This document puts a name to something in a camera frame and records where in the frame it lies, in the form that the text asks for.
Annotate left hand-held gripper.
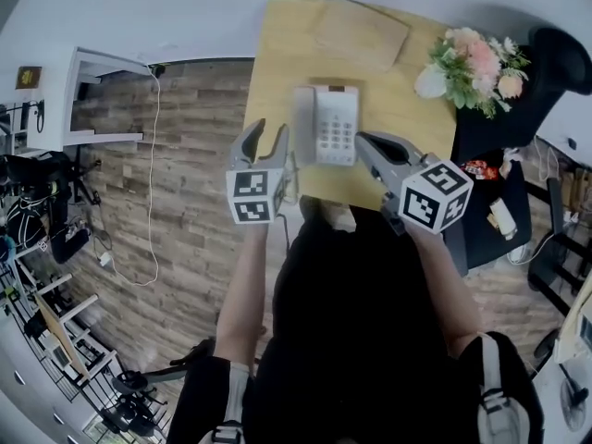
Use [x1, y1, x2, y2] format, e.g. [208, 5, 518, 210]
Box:
[224, 117, 291, 227]

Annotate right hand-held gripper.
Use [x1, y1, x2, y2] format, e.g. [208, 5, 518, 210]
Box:
[354, 129, 475, 237]

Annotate white phone handset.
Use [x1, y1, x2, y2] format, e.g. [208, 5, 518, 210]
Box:
[291, 85, 320, 166]

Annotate person's right forearm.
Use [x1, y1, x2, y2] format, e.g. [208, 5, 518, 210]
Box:
[406, 228, 486, 356]

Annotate person's left forearm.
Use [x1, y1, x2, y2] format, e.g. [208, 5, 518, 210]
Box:
[214, 221, 279, 370]

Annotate white telephone base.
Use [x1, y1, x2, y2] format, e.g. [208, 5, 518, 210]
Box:
[291, 85, 361, 167]

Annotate white ribbed vase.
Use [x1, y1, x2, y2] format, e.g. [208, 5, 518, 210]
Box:
[413, 64, 449, 100]

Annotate red snack packet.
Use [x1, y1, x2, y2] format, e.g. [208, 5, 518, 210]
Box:
[462, 158, 501, 182]

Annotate flat light wooden box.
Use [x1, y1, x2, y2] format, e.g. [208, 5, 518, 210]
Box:
[313, 0, 413, 74]

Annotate pink artificial flower bouquet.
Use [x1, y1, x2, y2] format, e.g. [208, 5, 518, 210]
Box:
[425, 25, 532, 120]

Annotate pale snack packet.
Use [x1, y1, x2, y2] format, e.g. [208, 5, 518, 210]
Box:
[498, 148, 522, 179]

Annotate black mesh office chair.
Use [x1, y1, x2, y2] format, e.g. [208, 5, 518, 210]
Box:
[449, 24, 592, 278]

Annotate white bottle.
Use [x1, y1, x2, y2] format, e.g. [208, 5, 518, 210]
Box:
[488, 196, 518, 242]

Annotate white power strip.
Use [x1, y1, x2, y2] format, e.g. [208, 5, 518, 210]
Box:
[507, 241, 534, 265]

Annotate white desk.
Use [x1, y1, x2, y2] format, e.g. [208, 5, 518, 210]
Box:
[61, 45, 161, 148]

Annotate person's black garment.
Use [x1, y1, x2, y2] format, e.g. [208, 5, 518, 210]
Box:
[166, 195, 545, 444]

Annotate black stool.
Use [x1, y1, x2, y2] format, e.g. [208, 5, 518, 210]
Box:
[526, 228, 592, 319]

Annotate pile of black equipment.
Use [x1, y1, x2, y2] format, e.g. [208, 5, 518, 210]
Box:
[0, 149, 94, 265]

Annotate grey office chair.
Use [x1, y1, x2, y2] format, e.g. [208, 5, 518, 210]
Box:
[110, 338, 216, 434]

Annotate white electronic device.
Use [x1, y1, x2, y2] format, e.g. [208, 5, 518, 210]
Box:
[553, 311, 592, 365]

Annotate black floor fan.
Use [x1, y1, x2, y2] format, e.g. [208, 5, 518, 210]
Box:
[558, 362, 592, 434]

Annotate long white floor cable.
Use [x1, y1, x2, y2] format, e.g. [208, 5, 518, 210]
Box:
[110, 61, 162, 288]

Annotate brown picture frame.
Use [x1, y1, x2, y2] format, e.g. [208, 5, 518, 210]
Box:
[14, 65, 43, 92]

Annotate grey left backpack strap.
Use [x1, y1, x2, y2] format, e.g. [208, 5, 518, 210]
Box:
[197, 360, 252, 444]

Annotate grey backpack strap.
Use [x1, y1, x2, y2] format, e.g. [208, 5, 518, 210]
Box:
[197, 360, 252, 444]
[466, 332, 534, 444]

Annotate grey right backpack strap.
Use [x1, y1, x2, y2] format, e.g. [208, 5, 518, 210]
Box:
[466, 332, 534, 444]

